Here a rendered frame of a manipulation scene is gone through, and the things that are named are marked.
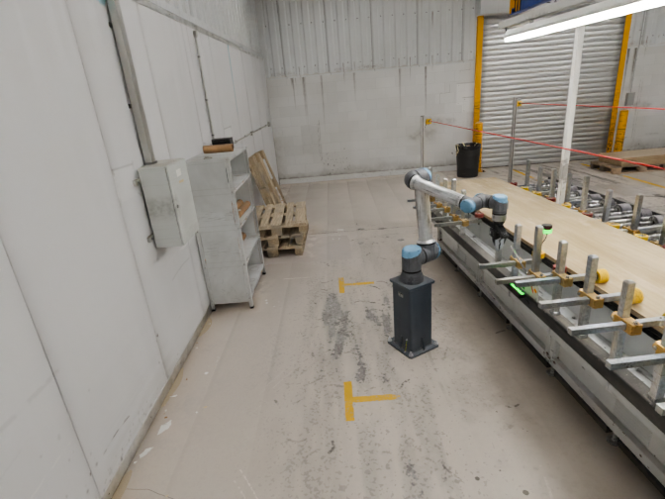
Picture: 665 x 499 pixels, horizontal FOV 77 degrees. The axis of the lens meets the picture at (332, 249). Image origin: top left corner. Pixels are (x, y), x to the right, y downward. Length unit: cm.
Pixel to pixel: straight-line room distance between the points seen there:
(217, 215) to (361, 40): 697
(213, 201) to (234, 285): 89
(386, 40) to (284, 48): 226
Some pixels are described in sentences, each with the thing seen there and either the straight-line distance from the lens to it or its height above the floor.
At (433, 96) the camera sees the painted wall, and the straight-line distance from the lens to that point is 1051.
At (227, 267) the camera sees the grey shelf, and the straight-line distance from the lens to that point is 433.
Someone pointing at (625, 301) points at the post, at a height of 106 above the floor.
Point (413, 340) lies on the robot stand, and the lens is 348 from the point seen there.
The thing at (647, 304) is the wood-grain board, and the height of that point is 90.
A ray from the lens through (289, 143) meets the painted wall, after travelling 1033.
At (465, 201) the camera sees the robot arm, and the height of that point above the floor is 132.
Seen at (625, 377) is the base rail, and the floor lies 70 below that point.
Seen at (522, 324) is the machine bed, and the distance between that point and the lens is 376.
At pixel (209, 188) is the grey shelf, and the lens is 411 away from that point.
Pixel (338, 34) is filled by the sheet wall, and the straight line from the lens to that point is 1030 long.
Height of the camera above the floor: 205
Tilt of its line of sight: 21 degrees down
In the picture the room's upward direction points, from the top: 5 degrees counter-clockwise
